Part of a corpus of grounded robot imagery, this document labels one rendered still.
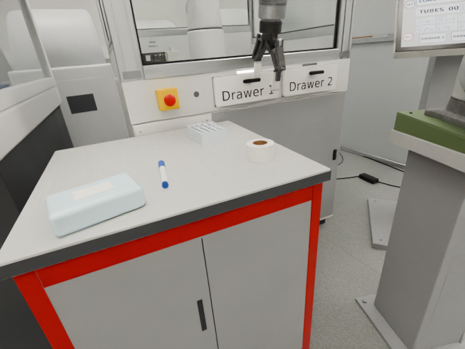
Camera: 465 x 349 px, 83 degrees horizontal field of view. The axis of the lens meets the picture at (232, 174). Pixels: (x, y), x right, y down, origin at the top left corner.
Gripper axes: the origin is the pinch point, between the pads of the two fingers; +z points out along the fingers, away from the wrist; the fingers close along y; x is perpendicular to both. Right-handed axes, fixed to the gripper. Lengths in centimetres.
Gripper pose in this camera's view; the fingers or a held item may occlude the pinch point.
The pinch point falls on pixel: (266, 82)
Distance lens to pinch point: 106.1
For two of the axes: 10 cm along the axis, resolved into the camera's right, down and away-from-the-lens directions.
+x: -9.1, 2.3, -3.4
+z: -0.1, 8.1, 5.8
